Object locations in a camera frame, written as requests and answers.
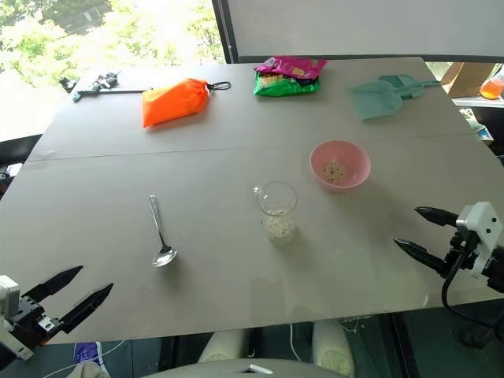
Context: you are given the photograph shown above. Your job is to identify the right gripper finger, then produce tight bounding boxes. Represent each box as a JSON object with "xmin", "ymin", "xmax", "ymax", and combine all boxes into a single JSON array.
[
  {"xmin": 413, "ymin": 206, "xmax": 461, "ymax": 228},
  {"xmin": 391, "ymin": 237, "xmax": 449, "ymax": 280}
]

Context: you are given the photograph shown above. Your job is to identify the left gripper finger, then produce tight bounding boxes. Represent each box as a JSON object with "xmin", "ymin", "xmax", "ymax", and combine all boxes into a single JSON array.
[
  {"xmin": 22, "ymin": 265, "xmax": 84, "ymax": 305},
  {"xmin": 58, "ymin": 283, "xmax": 114, "ymax": 335}
]

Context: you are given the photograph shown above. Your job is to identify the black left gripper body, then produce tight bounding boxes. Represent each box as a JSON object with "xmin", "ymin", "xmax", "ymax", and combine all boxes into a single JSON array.
[{"xmin": 7, "ymin": 295, "xmax": 65, "ymax": 348}]

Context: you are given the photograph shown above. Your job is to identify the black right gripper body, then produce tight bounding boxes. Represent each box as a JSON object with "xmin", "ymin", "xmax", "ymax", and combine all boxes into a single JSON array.
[{"xmin": 443, "ymin": 225, "xmax": 484, "ymax": 277}]

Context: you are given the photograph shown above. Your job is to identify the beige cereal pieces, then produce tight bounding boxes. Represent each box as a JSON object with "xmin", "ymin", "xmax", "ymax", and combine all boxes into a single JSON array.
[{"xmin": 320, "ymin": 160, "xmax": 349, "ymax": 184}]

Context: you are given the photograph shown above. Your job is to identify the white granules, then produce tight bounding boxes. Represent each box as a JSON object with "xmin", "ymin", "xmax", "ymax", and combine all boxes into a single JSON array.
[{"xmin": 264, "ymin": 209, "xmax": 297, "ymax": 243}]

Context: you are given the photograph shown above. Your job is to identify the purple cloth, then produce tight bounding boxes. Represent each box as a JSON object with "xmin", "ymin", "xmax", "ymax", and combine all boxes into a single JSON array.
[{"xmin": 73, "ymin": 341, "xmax": 104, "ymax": 372}]

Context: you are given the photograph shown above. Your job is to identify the silver metal spoon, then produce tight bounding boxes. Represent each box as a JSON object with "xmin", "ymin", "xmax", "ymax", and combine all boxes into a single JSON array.
[{"xmin": 148, "ymin": 195, "xmax": 179, "ymax": 269}]

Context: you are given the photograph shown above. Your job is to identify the pile of papers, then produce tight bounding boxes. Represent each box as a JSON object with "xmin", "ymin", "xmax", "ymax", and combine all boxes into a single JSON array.
[{"xmin": 459, "ymin": 107, "xmax": 494, "ymax": 147}]

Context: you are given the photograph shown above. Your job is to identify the pink plastic bowl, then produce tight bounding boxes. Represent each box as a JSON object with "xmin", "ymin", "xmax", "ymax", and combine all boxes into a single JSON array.
[{"xmin": 309, "ymin": 139, "xmax": 372, "ymax": 194}]

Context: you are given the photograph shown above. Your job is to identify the white rounded robot leg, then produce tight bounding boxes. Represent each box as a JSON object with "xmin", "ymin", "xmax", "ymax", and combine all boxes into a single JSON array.
[
  {"xmin": 312, "ymin": 320, "xmax": 356, "ymax": 378},
  {"xmin": 196, "ymin": 328, "xmax": 246, "ymax": 364}
]

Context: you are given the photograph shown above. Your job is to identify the teal plastic dustpan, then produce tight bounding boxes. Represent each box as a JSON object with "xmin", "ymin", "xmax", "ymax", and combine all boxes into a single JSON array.
[{"xmin": 346, "ymin": 80, "xmax": 404, "ymax": 121}]

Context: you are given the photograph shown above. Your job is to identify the teal hand brush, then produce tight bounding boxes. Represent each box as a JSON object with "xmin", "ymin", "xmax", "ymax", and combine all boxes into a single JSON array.
[{"xmin": 379, "ymin": 74, "xmax": 440, "ymax": 100}]

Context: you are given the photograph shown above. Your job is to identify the bottle of orange liquid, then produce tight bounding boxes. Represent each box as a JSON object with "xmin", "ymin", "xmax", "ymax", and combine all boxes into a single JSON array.
[{"xmin": 479, "ymin": 64, "xmax": 504, "ymax": 101}]

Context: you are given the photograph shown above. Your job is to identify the brown cardboard box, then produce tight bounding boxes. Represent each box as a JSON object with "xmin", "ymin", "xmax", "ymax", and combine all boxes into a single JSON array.
[{"xmin": 439, "ymin": 61, "xmax": 496, "ymax": 98}]

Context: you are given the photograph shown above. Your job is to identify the clear glass beaker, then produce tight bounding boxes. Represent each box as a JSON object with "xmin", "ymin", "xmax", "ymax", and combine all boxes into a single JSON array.
[{"xmin": 252, "ymin": 181, "xmax": 298, "ymax": 244}]

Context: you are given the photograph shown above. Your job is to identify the small black clamp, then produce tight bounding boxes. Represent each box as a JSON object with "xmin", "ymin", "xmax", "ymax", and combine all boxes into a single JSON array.
[{"xmin": 58, "ymin": 76, "xmax": 80, "ymax": 94}]

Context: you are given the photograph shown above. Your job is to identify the black metal bar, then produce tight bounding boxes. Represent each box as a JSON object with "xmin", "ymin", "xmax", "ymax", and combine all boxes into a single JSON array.
[{"xmin": 72, "ymin": 87, "xmax": 154, "ymax": 104}]

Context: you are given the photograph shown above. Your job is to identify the white roller screen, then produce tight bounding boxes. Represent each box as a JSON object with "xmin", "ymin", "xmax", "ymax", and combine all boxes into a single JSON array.
[{"xmin": 227, "ymin": 0, "xmax": 504, "ymax": 61}]

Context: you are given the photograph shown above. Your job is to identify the green snack packet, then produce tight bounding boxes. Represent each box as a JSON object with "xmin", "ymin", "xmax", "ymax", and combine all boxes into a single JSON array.
[{"xmin": 252, "ymin": 72, "xmax": 321, "ymax": 98}]

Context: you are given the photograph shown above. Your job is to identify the bunch of dark keys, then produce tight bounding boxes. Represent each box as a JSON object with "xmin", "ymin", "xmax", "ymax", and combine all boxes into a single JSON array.
[{"xmin": 89, "ymin": 71, "xmax": 122, "ymax": 91}]

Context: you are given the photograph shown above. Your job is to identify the magenta snack packet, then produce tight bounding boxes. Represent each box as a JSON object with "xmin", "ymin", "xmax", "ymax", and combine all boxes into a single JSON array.
[{"xmin": 254, "ymin": 55, "xmax": 328, "ymax": 82}]

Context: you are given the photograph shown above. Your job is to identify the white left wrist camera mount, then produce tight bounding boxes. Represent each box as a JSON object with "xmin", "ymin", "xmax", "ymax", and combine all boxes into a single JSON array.
[{"xmin": 0, "ymin": 274, "xmax": 35, "ymax": 362}]

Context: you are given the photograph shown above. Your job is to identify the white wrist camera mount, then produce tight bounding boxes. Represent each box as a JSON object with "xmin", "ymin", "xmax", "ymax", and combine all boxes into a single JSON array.
[
  {"xmin": 455, "ymin": 202, "xmax": 504, "ymax": 279},
  {"xmin": 0, "ymin": 274, "xmax": 35, "ymax": 362}
]

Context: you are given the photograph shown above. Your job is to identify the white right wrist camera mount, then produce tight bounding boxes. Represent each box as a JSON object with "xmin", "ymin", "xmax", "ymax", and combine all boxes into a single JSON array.
[{"xmin": 455, "ymin": 202, "xmax": 504, "ymax": 279}]

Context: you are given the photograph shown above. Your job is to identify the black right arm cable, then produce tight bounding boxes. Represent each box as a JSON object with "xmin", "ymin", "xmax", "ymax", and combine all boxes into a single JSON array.
[{"xmin": 440, "ymin": 251, "xmax": 504, "ymax": 328}]

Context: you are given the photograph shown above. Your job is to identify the thin white cable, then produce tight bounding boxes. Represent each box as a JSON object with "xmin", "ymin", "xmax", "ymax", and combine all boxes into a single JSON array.
[{"xmin": 289, "ymin": 321, "xmax": 304, "ymax": 360}]

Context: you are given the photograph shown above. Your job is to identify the orange drawstring bag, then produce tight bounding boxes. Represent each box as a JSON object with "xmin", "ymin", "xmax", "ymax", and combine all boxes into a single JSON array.
[{"xmin": 141, "ymin": 77, "xmax": 232, "ymax": 129}]

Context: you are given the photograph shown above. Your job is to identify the black window frame post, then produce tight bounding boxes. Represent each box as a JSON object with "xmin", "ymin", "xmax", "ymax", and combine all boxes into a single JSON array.
[{"xmin": 211, "ymin": 0, "xmax": 239, "ymax": 65}]

